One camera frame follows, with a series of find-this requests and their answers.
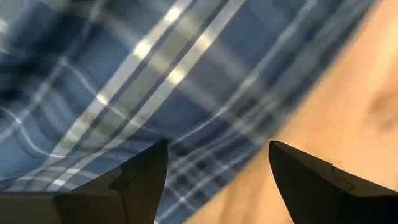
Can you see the dark garment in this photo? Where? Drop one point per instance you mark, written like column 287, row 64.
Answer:
column 155, row 77

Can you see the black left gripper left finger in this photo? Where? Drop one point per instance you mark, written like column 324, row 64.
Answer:
column 77, row 208

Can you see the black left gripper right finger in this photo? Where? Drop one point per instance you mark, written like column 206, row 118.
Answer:
column 329, row 205

